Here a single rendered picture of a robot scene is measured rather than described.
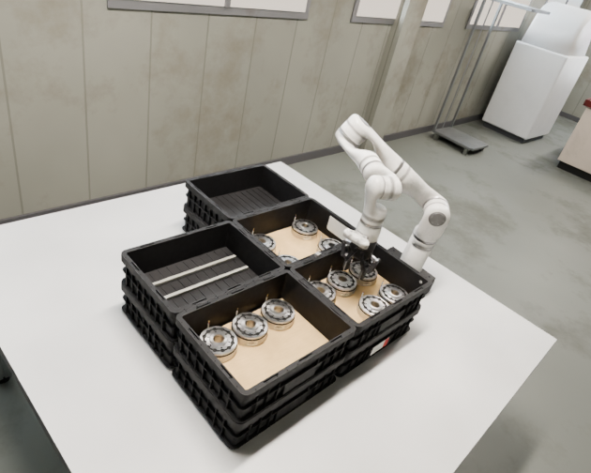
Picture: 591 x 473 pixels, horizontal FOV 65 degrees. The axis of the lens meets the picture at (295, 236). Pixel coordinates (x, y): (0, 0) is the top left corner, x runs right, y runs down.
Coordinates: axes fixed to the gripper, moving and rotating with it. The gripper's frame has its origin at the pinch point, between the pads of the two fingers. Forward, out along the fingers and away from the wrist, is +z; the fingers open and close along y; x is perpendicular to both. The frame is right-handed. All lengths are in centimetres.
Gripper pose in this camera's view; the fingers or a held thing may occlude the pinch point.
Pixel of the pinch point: (354, 270)
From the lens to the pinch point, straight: 153.6
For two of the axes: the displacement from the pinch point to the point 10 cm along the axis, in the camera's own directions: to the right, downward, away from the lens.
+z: -2.1, 8.1, 5.4
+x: -6.7, 2.9, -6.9
